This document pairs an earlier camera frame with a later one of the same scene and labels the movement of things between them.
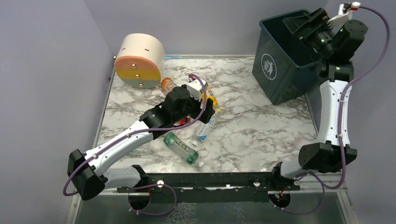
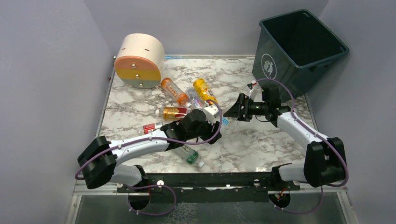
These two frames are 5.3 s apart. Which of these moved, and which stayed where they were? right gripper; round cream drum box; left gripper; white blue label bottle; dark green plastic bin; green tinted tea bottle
Moved: white blue label bottle; left gripper; right gripper
Stayed: round cream drum box; dark green plastic bin; green tinted tea bottle
